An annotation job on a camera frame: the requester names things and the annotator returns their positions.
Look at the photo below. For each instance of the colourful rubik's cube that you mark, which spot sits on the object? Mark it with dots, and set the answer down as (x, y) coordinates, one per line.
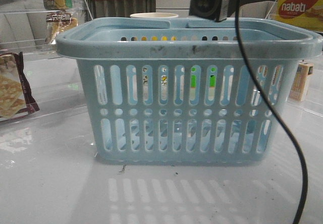
(212, 76)

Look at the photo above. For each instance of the light blue plastic basket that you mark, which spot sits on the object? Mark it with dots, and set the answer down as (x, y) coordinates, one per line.
(136, 76)

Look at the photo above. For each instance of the yellow nabati wafer box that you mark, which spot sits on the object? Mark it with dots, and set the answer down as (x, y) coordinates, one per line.
(306, 14)

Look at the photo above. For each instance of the beige small snack box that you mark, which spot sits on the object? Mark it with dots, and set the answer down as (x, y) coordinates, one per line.
(301, 81)

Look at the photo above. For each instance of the left clear acrylic shelf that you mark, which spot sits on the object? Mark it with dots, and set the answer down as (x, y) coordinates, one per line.
(54, 81)

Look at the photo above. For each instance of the brown cracker snack bag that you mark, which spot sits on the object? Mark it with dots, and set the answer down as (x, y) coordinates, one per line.
(16, 94)

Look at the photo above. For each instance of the packaged bread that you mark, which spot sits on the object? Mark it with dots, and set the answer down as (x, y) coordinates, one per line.
(58, 22)

